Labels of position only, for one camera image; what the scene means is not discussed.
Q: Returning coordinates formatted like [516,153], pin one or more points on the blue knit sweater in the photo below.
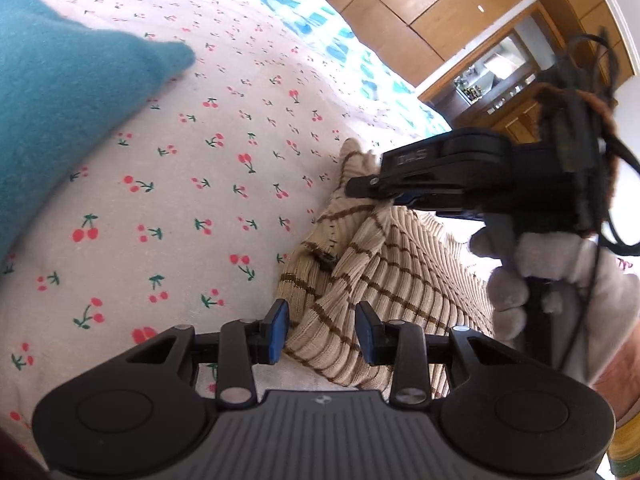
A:
[60,110]

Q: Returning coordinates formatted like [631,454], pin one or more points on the beige brown-striped knit sweater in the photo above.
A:
[400,270]

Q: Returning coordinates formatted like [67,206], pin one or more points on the person's right forearm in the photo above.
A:
[622,390]

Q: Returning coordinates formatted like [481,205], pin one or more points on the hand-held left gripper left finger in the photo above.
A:
[274,332]

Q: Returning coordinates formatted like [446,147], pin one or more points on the cherry print bed sheet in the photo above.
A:
[200,135]

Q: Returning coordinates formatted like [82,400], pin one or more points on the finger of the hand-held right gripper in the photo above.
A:
[415,180]

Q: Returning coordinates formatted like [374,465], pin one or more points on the person's right hand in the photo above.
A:
[615,300]

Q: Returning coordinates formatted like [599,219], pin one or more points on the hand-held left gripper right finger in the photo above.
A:
[366,335]

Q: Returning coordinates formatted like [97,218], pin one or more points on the blue white geometric quilt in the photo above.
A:
[350,55]

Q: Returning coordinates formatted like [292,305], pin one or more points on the wooden shelf cabinet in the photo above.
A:
[500,75]

